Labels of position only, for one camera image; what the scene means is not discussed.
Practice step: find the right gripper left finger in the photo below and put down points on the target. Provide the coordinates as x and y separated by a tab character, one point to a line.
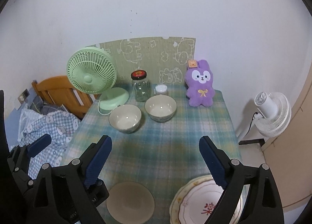
71	193

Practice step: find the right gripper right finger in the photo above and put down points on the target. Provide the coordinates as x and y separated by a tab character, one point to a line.
263	203

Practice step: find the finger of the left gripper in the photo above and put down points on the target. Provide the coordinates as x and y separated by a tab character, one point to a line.
19	157

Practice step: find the large grey floral bowl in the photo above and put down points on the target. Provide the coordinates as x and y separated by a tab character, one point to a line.
130	202

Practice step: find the white plate red pattern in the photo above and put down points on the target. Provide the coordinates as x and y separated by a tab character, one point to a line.
207	206

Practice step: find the round yellow flower plate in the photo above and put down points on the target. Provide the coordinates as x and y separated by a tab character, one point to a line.
175	201

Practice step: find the blue checkered blanket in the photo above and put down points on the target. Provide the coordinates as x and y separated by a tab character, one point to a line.
60	125

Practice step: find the wooden bed headboard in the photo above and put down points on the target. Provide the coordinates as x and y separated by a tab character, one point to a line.
59	91

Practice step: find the blue floral bowl middle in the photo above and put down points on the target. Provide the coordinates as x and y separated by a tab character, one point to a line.
125	118

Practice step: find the blue floral bowl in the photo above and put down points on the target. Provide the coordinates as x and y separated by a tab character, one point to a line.
161	108
125	118

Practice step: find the plaid green tablecloth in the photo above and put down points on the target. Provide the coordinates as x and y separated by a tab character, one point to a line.
161	156

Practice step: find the white clip fan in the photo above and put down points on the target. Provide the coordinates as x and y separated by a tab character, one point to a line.
275	111

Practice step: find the blue floral bowl right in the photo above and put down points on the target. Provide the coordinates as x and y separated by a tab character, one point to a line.
161	108

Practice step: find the green desk fan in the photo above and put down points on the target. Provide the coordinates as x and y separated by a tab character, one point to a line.
92	70

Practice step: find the glass jar black lid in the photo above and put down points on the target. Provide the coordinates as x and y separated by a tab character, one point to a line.
140	84

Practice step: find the cotton swab container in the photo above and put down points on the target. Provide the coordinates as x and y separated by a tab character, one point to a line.
161	89

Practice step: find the purple plush bunny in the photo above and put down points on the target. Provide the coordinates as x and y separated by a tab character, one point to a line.
199	81

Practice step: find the wall socket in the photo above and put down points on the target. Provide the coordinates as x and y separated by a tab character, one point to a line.
23	96

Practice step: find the green cartoon wall mat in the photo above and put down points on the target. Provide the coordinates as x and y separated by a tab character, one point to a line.
164	59

